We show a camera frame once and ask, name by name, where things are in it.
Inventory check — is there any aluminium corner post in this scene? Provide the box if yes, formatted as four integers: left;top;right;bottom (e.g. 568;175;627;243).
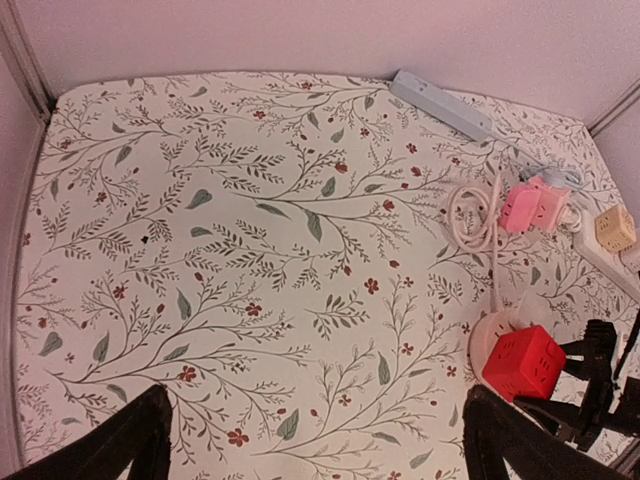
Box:
1;0;56;123
587;79;640;138

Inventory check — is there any light blue power strip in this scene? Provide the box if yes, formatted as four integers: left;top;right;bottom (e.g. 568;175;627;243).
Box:
389;70;492;142

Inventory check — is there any white flat plug adapter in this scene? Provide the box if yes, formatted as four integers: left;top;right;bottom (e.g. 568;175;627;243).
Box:
509;292;554;332

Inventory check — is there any floral patterned table mat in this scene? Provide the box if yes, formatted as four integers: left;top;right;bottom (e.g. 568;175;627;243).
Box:
16;73;638;479

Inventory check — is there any pink plug adapter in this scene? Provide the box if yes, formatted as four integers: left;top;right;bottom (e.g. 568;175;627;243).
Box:
499;185;541;233

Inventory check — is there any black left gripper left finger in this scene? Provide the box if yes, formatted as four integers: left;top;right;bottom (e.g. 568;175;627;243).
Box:
8;384;173;480

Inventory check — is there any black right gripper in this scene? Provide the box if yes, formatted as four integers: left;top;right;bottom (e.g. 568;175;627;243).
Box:
514;319;639;452

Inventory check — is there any beige cube socket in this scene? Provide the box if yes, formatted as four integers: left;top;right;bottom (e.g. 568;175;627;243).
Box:
594;204;637;254

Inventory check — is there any white power strip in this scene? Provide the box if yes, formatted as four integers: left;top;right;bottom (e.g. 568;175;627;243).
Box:
570;204;639;301

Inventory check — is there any right aluminium corner post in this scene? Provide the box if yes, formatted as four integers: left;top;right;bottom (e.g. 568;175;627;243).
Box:
587;79;640;138

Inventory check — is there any round pink power socket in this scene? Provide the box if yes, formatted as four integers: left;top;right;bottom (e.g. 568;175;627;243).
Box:
467;308;528;391

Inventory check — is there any red cube socket adapter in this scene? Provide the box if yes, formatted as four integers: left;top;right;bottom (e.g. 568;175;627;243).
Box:
482;325;566;403

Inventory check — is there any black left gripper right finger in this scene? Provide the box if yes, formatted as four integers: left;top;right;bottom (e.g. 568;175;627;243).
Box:
463;385;625;479

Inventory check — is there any light pink cube socket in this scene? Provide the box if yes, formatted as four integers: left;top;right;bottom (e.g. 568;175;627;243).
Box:
528;176;571;232

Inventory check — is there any left aluminium corner post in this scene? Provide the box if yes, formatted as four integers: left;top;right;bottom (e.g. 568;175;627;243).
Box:
1;0;56;123

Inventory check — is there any light blue cable bundle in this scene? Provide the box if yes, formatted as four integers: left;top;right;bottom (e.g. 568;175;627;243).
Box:
489;129;586;194

